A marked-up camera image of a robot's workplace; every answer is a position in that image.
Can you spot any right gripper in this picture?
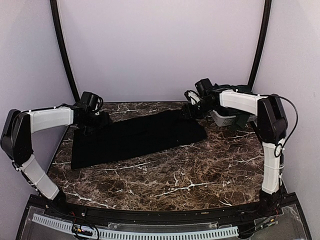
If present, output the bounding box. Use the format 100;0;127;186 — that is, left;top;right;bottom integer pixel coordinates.
180;99;216;120

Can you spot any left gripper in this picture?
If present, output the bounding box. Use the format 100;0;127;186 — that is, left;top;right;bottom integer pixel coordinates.
81;111;113;134

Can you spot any black t-shirt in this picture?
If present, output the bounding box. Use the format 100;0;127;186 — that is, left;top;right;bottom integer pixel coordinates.
71;109;207;169

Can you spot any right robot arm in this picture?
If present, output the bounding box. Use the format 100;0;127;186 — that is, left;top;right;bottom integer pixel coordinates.
182;89;288;195

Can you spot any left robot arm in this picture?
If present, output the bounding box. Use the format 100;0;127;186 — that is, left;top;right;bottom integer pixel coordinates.
0;104;111;218

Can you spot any white laundry basket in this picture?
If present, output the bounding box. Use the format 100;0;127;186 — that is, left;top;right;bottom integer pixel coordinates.
210;110;257;128

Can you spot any dark green plaid garment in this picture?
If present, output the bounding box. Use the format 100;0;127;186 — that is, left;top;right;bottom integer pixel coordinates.
211;84;262;130

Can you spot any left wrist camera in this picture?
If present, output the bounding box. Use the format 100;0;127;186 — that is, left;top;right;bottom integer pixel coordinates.
78;91;103;113

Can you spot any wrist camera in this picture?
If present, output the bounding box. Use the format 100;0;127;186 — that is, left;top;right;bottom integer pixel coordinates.
78;91;103;113
184;78;213;105

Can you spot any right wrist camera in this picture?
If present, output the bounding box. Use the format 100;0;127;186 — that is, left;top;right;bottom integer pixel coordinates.
184;78;213;105

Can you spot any left black frame post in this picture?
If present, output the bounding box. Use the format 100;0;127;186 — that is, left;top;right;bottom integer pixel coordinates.
49;0;80;102

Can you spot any black frame post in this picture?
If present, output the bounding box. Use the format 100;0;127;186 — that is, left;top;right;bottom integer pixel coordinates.
49;0;80;102
247;0;272;90

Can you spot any black front rail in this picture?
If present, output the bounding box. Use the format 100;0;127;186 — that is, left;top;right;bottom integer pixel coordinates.
38;200;283;226

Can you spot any white slotted cable duct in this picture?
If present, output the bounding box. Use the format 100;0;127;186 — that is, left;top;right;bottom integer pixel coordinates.
32;213;239;240

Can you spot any right black frame post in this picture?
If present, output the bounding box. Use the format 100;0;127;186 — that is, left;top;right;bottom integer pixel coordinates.
247;0;272;90

